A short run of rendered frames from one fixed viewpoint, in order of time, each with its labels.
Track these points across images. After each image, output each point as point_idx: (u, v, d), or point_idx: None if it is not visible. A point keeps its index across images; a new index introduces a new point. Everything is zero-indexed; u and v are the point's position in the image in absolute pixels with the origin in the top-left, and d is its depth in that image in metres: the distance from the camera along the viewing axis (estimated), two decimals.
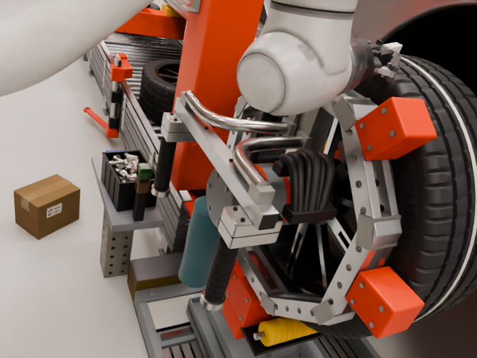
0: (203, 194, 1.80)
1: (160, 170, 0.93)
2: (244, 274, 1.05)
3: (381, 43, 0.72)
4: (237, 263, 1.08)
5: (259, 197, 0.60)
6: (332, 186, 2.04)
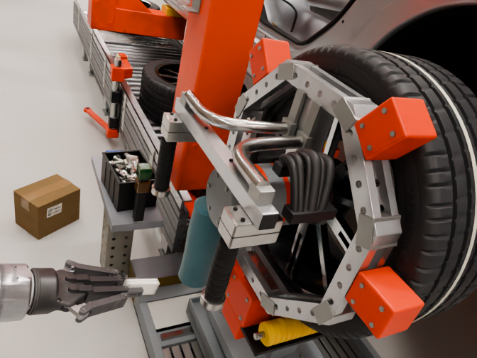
0: (203, 194, 1.80)
1: (160, 170, 0.93)
2: (244, 274, 1.05)
3: None
4: (237, 263, 1.08)
5: (259, 197, 0.60)
6: (332, 186, 2.04)
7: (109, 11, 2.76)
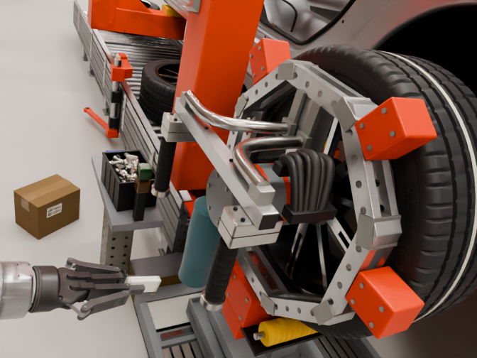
0: (203, 194, 1.80)
1: (160, 170, 0.93)
2: (244, 274, 1.05)
3: None
4: (237, 263, 1.08)
5: (259, 197, 0.60)
6: (332, 186, 2.04)
7: (109, 11, 2.76)
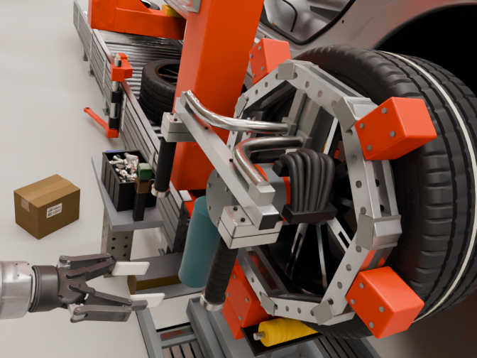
0: (203, 194, 1.80)
1: (160, 170, 0.93)
2: (244, 274, 1.05)
3: None
4: (237, 263, 1.08)
5: (259, 197, 0.60)
6: (332, 186, 2.04)
7: (109, 11, 2.76)
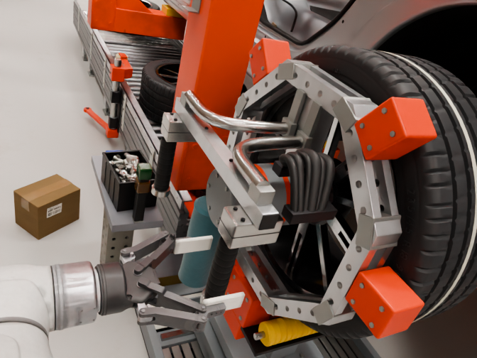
0: (203, 194, 1.80)
1: (160, 170, 0.93)
2: (244, 274, 1.05)
3: (174, 237, 0.71)
4: (237, 263, 1.08)
5: (259, 197, 0.60)
6: (332, 186, 2.04)
7: (109, 11, 2.76)
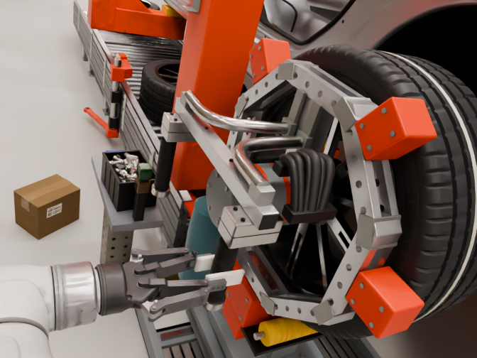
0: (203, 194, 1.80)
1: (160, 170, 0.93)
2: (244, 274, 1.05)
3: (196, 255, 0.68)
4: (237, 263, 1.08)
5: (259, 197, 0.60)
6: (332, 186, 2.04)
7: (109, 11, 2.76)
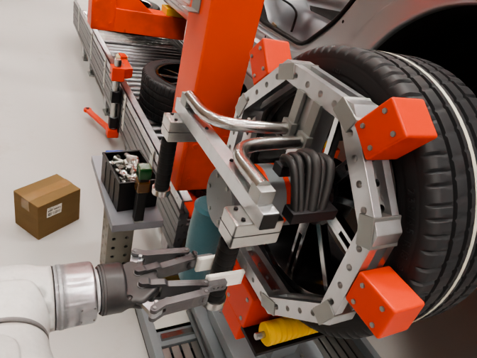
0: (203, 194, 1.80)
1: (161, 170, 0.93)
2: (244, 274, 1.05)
3: (196, 255, 0.68)
4: (237, 263, 1.08)
5: (260, 197, 0.60)
6: (332, 186, 2.04)
7: (109, 11, 2.76)
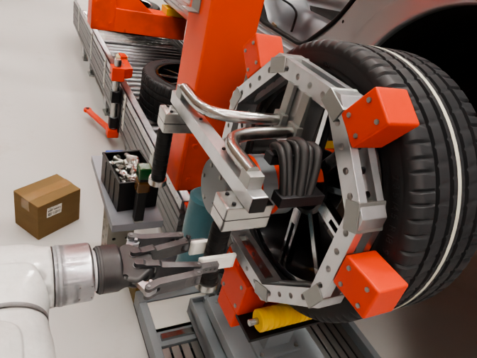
0: None
1: (157, 160, 0.96)
2: (238, 263, 1.08)
3: (189, 239, 0.71)
4: (232, 252, 1.11)
5: (249, 182, 0.63)
6: None
7: (109, 11, 2.76)
